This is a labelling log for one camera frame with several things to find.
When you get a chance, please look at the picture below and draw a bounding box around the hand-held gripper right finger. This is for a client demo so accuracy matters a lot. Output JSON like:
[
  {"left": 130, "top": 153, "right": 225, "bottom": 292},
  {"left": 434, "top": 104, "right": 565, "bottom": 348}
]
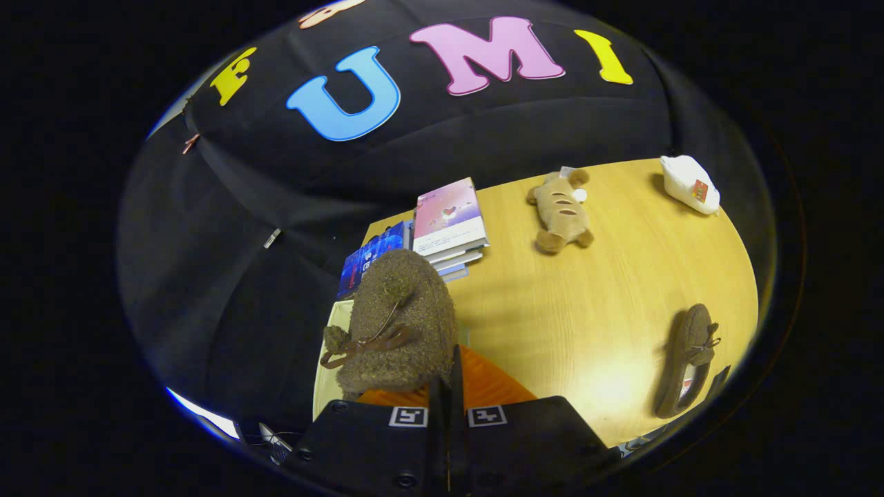
[{"left": 450, "top": 344, "right": 622, "bottom": 496}]

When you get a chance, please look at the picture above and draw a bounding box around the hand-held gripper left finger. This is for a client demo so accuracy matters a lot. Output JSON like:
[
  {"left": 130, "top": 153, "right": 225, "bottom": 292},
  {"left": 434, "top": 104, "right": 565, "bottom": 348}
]
[{"left": 282, "top": 376, "right": 453, "bottom": 496}]

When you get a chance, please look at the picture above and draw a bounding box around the green fabric storage box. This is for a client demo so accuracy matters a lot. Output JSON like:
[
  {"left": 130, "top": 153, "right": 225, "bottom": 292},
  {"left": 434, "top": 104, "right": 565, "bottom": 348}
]
[{"left": 312, "top": 297, "right": 472, "bottom": 420}]

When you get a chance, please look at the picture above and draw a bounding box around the brown fuzzy shoe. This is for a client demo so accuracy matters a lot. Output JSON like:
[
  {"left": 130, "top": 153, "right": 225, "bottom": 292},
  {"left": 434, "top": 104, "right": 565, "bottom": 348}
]
[
  {"left": 319, "top": 248, "right": 459, "bottom": 401},
  {"left": 655, "top": 304, "right": 722, "bottom": 420}
]

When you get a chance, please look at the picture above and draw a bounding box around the dark blue book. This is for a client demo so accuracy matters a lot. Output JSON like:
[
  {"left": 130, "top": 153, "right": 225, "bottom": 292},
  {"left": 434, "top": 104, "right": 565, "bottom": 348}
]
[{"left": 337, "top": 221, "right": 414, "bottom": 299}]

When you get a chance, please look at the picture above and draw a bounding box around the white book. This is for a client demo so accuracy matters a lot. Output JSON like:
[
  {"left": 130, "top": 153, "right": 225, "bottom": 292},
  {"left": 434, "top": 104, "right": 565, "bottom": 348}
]
[{"left": 432, "top": 247, "right": 484, "bottom": 273}]

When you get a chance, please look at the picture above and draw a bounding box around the brown plush toy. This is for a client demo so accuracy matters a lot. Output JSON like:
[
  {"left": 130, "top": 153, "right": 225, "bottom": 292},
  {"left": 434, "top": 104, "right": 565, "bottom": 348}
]
[{"left": 526, "top": 168, "right": 595, "bottom": 255}]

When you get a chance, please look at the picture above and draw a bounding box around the pink cover book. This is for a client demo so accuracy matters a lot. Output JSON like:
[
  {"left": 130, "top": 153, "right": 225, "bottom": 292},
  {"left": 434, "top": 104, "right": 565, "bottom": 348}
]
[{"left": 413, "top": 177, "right": 490, "bottom": 257}]

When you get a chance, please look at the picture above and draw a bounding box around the white plush toy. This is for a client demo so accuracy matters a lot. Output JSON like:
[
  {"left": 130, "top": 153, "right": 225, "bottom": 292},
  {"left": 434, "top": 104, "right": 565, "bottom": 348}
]
[{"left": 660, "top": 155, "right": 721, "bottom": 215}]

